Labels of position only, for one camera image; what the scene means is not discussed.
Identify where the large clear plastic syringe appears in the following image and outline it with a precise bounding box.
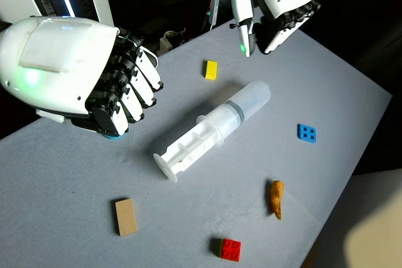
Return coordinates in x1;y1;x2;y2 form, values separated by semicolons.
153;80;271;183

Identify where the grey usb adapter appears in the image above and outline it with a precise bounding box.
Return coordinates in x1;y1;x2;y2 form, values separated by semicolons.
209;0;220;29

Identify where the yellow toy block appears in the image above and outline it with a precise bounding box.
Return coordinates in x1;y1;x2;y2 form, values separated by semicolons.
203;60;219;80

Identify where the white power adapter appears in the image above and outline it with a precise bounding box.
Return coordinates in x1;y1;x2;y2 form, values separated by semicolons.
159;28;186;53

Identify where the blue square block with holes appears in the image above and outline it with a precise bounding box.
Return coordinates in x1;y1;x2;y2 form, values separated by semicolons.
296;123;318;145

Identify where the orange brown toy food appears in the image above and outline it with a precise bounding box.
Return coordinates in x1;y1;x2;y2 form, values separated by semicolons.
270;180;285;220

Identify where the red and green toy brick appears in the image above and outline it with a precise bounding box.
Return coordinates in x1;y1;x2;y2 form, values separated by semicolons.
215;237;242;262

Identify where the plain wooden block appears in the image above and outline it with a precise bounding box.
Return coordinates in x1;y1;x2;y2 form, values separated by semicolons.
114;198;139;237

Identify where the grey table cloth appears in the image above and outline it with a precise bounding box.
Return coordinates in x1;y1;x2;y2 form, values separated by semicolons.
0;18;393;268

